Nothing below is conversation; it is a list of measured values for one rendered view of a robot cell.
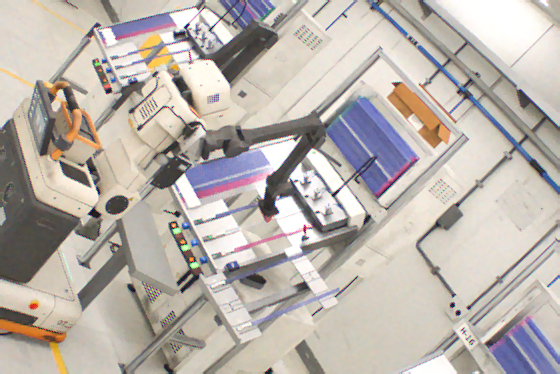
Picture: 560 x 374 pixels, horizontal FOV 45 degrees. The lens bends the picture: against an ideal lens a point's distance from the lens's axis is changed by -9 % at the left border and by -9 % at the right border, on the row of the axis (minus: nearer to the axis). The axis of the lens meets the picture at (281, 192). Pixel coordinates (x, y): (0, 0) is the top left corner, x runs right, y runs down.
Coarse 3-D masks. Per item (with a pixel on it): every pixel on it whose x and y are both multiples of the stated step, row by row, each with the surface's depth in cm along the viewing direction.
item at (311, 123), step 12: (300, 120) 287; (312, 120) 288; (240, 132) 282; (252, 132) 280; (264, 132) 281; (276, 132) 283; (288, 132) 286; (300, 132) 289; (312, 132) 291; (324, 132) 294; (228, 144) 275; (240, 144) 276; (252, 144) 282; (228, 156) 279
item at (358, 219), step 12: (312, 156) 365; (312, 168) 363; (324, 168) 360; (324, 180) 354; (336, 180) 354; (348, 192) 349; (348, 204) 344; (348, 216) 340; (360, 216) 341; (360, 228) 348
